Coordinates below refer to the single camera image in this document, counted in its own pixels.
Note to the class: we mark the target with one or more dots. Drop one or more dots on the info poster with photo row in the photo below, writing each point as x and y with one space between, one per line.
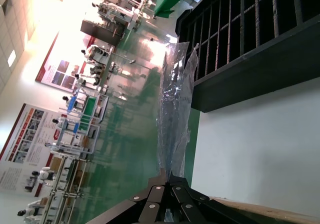
25 144

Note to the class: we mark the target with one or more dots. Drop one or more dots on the reclined white black robot torso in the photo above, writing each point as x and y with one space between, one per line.
95 69

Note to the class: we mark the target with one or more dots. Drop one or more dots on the white shelf rack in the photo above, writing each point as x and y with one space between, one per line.
65 127

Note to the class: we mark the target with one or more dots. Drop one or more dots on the dark ceiling vent grille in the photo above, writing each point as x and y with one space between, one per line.
8 5

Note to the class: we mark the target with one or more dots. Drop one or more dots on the info poster with dark red pictures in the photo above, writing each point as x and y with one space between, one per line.
57 71

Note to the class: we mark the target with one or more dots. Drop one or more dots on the white black humanoid robot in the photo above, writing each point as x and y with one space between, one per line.
30 211
43 175
80 80
93 50
66 99
53 147
58 124

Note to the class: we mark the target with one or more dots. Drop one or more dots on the shelf rack with blue tray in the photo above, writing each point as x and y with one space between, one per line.
90 106

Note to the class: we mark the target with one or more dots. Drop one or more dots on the metal pipe workbench rack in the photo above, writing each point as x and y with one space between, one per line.
75 174
57 204

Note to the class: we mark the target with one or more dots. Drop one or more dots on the dark tall cabinet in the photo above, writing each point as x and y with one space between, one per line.
100 31

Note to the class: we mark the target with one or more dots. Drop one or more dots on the white robot workstation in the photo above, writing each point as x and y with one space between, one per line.
112 11

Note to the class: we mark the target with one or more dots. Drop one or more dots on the ceiling light panel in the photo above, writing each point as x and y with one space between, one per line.
11 57

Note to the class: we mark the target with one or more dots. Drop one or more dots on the brown cardboard box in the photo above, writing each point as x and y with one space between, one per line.
275 211

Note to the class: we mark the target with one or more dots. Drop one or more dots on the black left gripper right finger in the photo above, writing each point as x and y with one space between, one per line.
187 201

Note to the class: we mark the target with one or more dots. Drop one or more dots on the black slotted plastic container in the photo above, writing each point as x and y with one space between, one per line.
250 79

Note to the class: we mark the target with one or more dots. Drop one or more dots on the silver antistatic bag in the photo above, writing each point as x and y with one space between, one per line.
172 109

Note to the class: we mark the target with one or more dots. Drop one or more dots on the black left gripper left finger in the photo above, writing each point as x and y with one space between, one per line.
150 199

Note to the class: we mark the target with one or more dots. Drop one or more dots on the long white table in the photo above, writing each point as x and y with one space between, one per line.
132 61

